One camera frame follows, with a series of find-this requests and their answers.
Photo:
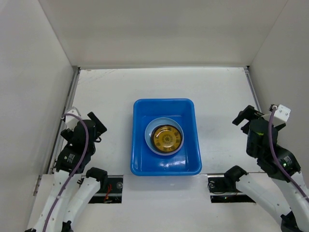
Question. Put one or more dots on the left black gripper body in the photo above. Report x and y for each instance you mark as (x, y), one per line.
(100, 129)

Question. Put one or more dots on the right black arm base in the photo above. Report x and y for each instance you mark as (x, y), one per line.
(222, 192)

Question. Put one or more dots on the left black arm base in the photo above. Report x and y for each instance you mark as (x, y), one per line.
(111, 193)

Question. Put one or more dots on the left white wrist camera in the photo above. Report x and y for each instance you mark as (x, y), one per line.
(70, 118)

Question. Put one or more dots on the blue plastic bin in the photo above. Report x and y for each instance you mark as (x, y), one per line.
(144, 162)

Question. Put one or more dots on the light blue plastic plate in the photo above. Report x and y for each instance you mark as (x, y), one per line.
(158, 122)

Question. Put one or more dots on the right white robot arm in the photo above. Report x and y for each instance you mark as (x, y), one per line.
(291, 209)

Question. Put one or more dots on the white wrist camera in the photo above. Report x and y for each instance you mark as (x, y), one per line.
(281, 115)
(70, 118)

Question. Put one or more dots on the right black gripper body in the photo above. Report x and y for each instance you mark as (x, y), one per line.
(245, 115)

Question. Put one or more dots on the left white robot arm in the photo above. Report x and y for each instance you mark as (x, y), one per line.
(73, 187)

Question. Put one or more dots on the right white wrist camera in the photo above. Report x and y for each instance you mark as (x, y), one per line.
(281, 115)

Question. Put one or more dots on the yellow patterned plate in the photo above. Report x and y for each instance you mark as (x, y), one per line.
(166, 139)

